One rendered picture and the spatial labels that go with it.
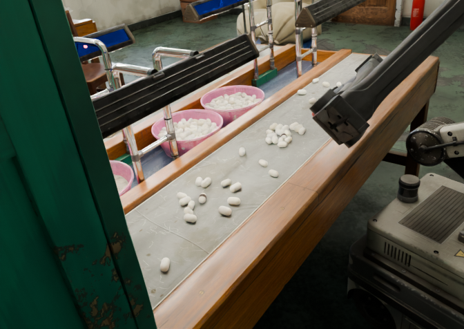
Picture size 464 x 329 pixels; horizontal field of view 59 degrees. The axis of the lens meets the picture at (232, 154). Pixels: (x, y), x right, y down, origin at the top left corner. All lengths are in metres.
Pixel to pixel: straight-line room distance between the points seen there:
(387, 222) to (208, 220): 0.67
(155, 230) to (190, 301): 0.28
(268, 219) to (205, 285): 0.24
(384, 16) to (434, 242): 4.76
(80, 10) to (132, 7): 0.91
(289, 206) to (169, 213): 0.32
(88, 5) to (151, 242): 5.89
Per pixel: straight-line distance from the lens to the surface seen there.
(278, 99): 1.67
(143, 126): 1.59
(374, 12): 6.01
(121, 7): 7.07
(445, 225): 1.52
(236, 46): 1.20
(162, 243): 1.04
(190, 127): 1.58
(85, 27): 4.03
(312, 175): 1.17
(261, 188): 1.17
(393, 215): 1.52
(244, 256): 0.93
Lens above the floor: 1.40
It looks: 30 degrees down
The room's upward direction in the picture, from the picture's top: 7 degrees counter-clockwise
